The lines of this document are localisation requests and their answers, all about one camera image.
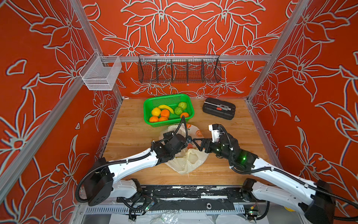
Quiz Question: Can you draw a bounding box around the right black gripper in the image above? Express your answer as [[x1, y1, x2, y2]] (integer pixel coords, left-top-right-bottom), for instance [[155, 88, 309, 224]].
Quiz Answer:
[[192, 138, 235, 163]]

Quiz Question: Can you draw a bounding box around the translucent printed plastic bag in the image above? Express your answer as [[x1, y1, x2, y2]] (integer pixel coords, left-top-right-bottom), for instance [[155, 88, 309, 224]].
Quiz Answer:
[[159, 124, 208, 175]]

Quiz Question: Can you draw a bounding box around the orange toy tangerine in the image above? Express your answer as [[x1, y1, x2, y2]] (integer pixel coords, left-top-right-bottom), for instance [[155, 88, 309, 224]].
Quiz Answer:
[[158, 117, 169, 122]]

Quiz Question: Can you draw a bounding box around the orange toy fruit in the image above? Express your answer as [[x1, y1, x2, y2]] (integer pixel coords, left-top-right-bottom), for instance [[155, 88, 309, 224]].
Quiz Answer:
[[149, 116, 159, 123]]

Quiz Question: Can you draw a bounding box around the yellow toy lemon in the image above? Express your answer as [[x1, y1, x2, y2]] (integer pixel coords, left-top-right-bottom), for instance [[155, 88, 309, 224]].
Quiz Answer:
[[151, 107, 161, 117]]

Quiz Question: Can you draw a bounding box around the yellow-green toy starfruit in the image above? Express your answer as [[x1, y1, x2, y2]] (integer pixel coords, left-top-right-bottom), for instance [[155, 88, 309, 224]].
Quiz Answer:
[[174, 106, 183, 115]]

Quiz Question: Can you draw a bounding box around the green toy fruit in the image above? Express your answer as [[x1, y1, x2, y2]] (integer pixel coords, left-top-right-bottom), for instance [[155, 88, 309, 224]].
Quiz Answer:
[[178, 102, 187, 111]]

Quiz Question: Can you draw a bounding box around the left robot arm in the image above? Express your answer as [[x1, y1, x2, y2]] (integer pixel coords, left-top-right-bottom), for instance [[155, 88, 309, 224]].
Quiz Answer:
[[75, 116, 189, 206]]

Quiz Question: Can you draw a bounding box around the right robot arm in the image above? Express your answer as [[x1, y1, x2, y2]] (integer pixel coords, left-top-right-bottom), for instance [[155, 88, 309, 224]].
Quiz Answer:
[[192, 135, 358, 224]]

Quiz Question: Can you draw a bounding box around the green plastic basket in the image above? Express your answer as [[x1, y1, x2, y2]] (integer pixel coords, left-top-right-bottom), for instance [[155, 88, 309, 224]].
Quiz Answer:
[[143, 94, 195, 127]]

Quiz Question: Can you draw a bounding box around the black tool case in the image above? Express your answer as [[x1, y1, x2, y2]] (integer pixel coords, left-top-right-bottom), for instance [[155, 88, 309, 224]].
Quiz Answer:
[[202, 98, 236, 120]]

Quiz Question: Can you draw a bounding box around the yellow toy banana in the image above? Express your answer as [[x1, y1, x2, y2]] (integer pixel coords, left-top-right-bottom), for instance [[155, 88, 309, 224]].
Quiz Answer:
[[158, 105, 174, 114]]

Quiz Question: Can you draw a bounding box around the crumpled clear plastic scrap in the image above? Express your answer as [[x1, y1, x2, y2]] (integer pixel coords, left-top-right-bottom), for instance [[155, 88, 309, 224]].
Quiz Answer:
[[149, 212, 179, 224]]

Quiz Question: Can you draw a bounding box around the yellow tape roll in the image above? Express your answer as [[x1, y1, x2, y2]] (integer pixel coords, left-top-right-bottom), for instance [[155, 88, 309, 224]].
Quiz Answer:
[[284, 207, 295, 212]]

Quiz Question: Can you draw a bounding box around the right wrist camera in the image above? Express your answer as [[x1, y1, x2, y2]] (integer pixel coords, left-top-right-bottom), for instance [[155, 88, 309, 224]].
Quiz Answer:
[[208, 124, 221, 143]]

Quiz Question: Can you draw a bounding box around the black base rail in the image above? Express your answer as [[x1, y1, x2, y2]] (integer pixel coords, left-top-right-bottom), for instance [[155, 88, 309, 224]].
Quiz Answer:
[[124, 185, 267, 213]]

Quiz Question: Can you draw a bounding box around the black wire wall basket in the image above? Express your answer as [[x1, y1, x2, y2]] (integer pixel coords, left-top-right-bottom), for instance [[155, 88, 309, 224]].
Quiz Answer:
[[138, 53, 222, 84]]

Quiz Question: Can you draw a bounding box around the clear plastic wall bin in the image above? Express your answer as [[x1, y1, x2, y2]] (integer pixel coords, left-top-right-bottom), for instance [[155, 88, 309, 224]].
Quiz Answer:
[[79, 51, 122, 91]]

